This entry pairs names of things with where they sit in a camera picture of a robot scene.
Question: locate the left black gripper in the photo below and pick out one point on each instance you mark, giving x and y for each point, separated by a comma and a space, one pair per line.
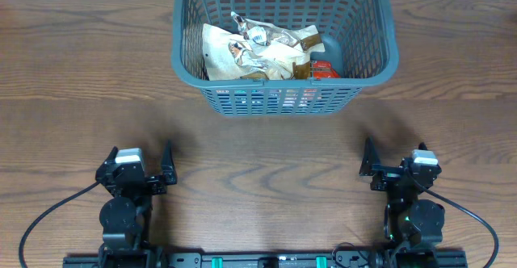
159, 183

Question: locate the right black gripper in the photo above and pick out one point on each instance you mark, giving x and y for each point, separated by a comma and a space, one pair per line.
387, 173

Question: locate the San Remo spaghetti packet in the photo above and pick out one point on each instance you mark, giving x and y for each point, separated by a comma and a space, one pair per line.
322, 69

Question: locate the plain kraft paper pouch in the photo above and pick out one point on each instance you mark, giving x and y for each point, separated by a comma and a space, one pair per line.
224, 54

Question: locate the grey plastic lattice basket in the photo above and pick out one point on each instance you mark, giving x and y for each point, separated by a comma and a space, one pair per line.
359, 41

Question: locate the beige Pantree snack pouch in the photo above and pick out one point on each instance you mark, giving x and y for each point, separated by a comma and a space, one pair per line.
263, 34

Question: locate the Kleenex tissue multipack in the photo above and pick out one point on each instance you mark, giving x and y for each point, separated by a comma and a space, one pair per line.
258, 99

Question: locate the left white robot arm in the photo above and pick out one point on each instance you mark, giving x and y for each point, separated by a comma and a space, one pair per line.
126, 217

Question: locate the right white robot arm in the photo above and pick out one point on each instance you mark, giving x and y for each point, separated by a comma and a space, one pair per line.
413, 226

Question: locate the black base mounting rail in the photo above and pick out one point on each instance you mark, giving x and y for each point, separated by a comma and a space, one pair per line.
343, 258

